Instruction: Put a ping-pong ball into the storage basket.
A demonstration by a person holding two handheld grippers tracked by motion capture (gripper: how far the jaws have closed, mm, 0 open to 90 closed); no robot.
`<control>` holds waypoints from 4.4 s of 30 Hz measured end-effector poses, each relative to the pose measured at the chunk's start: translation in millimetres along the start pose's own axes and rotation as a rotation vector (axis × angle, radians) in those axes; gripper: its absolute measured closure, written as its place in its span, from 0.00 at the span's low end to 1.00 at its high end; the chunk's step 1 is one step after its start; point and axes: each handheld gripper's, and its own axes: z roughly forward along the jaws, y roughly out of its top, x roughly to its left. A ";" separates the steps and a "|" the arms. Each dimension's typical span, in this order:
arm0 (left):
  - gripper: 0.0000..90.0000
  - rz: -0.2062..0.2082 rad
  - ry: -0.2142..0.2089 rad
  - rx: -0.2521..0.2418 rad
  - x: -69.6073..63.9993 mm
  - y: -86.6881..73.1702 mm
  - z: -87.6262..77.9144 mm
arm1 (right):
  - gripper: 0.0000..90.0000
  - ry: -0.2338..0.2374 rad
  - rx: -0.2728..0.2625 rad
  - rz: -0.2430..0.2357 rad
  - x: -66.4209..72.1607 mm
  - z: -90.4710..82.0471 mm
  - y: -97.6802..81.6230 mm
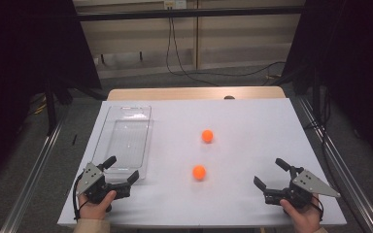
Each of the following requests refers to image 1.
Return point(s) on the orange ball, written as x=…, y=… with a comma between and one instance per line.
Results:
x=199, y=172
x=207, y=136

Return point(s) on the metal floor rail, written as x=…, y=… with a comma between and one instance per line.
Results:
x=343, y=168
x=32, y=181

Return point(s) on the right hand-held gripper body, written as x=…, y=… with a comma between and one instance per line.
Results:
x=304, y=187

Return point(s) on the white table cover board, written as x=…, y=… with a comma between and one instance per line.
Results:
x=239, y=200

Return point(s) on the person's left hand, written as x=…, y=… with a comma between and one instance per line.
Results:
x=94, y=210

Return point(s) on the black horizontal bar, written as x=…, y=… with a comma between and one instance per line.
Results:
x=175, y=13

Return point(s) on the wooden table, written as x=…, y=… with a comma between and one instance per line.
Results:
x=175, y=93

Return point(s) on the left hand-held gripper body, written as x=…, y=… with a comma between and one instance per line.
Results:
x=92, y=189

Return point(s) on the small dark round object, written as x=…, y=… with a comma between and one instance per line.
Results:
x=229, y=97

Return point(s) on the person's right hand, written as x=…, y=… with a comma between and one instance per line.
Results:
x=301, y=217

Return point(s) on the black curtain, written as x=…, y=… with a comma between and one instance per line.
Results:
x=19, y=64
x=353, y=64

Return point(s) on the small black stick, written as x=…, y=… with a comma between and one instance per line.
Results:
x=74, y=139

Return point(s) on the white wall outlet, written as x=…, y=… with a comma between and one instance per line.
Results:
x=175, y=4

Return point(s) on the clear plastic tray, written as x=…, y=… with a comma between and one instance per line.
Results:
x=126, y=142

